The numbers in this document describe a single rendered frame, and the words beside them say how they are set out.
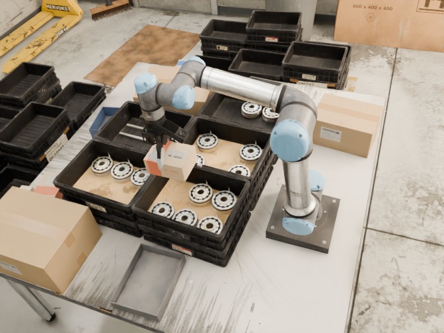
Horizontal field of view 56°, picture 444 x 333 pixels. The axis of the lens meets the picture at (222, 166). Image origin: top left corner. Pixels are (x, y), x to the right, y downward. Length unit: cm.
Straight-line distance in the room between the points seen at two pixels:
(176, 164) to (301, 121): 51
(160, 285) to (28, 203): 66
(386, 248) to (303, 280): 107
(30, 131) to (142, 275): 156
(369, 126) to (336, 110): 18
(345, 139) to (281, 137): 89
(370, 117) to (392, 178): 100
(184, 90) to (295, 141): 38
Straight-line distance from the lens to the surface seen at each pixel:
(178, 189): 183
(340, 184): 201
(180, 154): 156
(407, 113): 360
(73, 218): 179
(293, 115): 127
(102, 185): 196
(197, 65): 144
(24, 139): 298
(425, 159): 325
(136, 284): 176
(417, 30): 434
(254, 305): 165
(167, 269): 176
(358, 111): 215
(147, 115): 143
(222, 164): 191
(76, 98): 336
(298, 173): 137
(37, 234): 181
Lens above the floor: 220
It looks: 46 degrees down
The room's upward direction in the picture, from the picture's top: 7 degrees counter-clockwise
